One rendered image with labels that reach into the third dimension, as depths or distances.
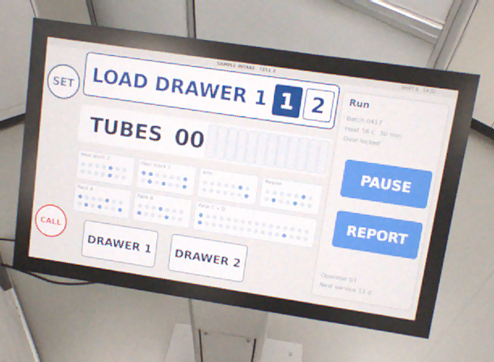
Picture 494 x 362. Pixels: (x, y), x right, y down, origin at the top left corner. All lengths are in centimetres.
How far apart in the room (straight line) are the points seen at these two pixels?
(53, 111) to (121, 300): 118
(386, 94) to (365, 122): 4
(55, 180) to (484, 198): 205
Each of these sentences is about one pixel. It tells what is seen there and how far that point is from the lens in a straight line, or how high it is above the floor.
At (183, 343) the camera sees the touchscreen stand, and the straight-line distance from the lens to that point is 150.
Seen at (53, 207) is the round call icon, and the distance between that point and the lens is 55.
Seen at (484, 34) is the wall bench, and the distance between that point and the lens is 247.
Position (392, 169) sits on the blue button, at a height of 111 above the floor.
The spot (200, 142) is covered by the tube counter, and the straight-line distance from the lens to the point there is 48.
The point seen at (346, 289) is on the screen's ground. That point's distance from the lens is 51.
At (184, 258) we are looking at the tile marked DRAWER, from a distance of 51.
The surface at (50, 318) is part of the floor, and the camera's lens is 169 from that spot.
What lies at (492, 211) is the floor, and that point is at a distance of 226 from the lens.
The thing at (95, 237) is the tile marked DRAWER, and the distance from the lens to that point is 54.
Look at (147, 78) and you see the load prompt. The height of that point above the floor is 116.
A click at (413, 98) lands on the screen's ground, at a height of 117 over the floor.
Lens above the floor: 142
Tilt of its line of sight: 46 degrees down
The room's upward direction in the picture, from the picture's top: 5 degrees clockwise
